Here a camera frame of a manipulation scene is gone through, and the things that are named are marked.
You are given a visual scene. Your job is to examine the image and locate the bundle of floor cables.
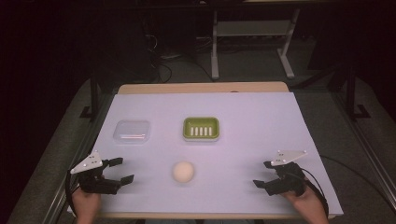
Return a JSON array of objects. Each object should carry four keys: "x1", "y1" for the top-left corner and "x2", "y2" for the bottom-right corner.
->
[{"x1": 141, "y1": 32, "x2": 216, "y2": 84}]

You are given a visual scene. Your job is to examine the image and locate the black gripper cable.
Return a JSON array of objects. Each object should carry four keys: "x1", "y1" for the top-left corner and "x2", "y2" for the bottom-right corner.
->
[
  {"x1": 299, "y1": 167, "x2": 331, "y2": 218},
  {"x1": 64, "y1": 169, "x2": 79, "y2": 217}
]

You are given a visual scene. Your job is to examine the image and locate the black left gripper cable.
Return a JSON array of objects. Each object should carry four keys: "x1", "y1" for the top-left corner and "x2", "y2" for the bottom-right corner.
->
[{"x1": 64, "y1": 169, "x2": 79, "y2": 217}]

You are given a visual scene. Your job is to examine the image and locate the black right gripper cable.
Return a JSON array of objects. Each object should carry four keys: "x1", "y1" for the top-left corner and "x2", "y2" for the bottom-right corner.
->
[{"x1": 299, "y1": 167, "x2": 331, "y2": 218}]

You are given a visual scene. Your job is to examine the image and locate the green soap dish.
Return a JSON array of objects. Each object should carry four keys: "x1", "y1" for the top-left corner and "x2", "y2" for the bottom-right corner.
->
[{"x1": 182, "y1": 116, "x2": 221, "y2": 143}]

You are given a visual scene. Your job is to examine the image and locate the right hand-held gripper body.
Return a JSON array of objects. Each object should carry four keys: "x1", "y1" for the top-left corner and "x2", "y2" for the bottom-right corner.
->
[{"x1": 265, "y1": 150, "x2": 309, "y2": 197}]

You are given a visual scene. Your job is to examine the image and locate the white metal stand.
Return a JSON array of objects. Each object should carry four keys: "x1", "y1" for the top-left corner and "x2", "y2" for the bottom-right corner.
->
[{"x1": 210, "y1": 8, "x2": 302, "y2": 80}]

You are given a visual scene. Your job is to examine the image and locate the black metal stand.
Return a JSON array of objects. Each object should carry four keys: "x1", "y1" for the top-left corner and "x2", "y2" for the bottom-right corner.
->
[
  {"x1": 78, "y1": 77, "x2": 101, "y2": 119},
  {"x1": 325, "y1": 63, "x2": 372, "y2": 121}
]

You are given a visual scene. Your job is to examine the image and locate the black floor cable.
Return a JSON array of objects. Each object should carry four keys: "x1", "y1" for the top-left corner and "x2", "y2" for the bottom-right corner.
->
[{"x1": 319, "y1": 154, "x2": 396, "y2": 216}]

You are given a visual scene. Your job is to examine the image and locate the aluminium frame rail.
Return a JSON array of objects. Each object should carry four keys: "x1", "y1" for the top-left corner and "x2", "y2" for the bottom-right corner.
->
[
  {"x1": 41, "y1": 92, "x2": 115, "y2": 224},
  {"x1": 330, "y1": 91, "x2": 396, "y2": 213}
]

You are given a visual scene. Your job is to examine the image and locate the person's left hand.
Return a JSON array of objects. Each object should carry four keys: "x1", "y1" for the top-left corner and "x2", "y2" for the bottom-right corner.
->
[{"x1": 72, "y1": 187, "x2": 102, "y2": 224}]

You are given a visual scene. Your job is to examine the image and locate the white table mat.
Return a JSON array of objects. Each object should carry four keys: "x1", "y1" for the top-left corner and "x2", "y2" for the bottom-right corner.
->
[{"x1": 67, "y1": 91, "x2": 345, "y2": 217}]

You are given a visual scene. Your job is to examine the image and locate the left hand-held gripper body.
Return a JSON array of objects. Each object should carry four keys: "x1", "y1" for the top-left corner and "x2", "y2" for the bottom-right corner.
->
[{"x1": 69, "y1": 150, "x2": 122, "y2": 196}]

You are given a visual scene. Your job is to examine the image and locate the person's right hand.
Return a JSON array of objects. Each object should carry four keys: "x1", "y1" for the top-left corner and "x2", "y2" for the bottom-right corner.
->
[{"x1": 281, "y1": 186, "x2": 330, "y2": 224}]

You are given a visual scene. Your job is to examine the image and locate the clear plastic box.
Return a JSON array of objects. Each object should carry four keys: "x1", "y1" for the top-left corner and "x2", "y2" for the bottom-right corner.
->
[{"x1": 112, "y1": 119, "x2": 152, "y2": 146}]

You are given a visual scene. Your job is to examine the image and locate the round beige soap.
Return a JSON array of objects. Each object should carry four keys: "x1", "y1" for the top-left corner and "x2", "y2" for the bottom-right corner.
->
[{"x1": 172, "y1": 161, "x2": 196, "y2": 183}]

